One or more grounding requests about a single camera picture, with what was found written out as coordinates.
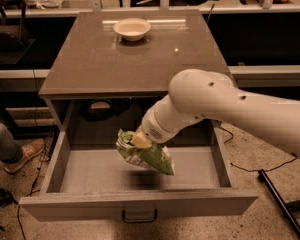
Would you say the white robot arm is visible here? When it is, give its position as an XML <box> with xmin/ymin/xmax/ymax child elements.
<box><xmin>132</xmin><ymin>69</ymin><xmax>300</xmax><ymax>159</ymax></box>

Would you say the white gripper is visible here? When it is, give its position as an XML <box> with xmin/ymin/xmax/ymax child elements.
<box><xmin>131</xmin><ymin>108</ymin><xmax>175</xmax><ymax>149</ymax></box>

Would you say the blue jeans leg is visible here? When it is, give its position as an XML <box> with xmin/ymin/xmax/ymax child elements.
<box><xmin>0</xmin><ymin>123</ymin><xmax>23</xmax><ymax>164</ymax></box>

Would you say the black floor cable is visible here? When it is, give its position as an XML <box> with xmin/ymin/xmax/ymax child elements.
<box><xmin>219</xmin><ymin>126</ymin><xmax>299</xmax><ymax>174</ymax></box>

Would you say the grey cabinet with glossy top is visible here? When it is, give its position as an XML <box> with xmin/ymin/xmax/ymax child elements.
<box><xmin>39</xmin><ymin>10</ymin><xmax>230</xmax><ymax>126</ymax></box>

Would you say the green jalapeno chip bag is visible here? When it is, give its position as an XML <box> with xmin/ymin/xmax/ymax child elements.
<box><xmin>116</xmin><ymin>128</ymin><xmax>175</xmax><ymax>176</ymax></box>

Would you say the white paper bowl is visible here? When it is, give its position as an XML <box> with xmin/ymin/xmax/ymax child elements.
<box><xmin>113</xmin><ymin>18</ymin><xmax>151</xmax><ymax>42</ymax></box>

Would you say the open grey top drawer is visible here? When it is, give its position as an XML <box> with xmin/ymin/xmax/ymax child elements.
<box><xmin>20</xmin><ymin>101</ymin><xmax>257</xmax><ymax>221</ymax></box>

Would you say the black drawer handle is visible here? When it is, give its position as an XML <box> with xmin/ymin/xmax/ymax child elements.
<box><xmin>121</xmin><ymin>209</ymin><xmax>158</xmax><ymax>223</ymax></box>

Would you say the tan leather shoe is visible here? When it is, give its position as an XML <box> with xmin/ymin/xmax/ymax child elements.
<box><xmin>5</xmin><ymin>139</ymin><xmax>45</xmax><ymax>174</ymax></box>

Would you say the black handbag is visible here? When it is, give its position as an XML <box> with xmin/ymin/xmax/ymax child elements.
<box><xmin>0</xmin><ymin>0</ymin><xmax>28</xmax><ymax>52</ymax></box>

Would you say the black metal stand leg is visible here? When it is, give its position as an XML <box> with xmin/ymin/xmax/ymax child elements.
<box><xmin>258</xmin><ymin>170</ymin><xmax>300</xmax><ymax>240</ymax></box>

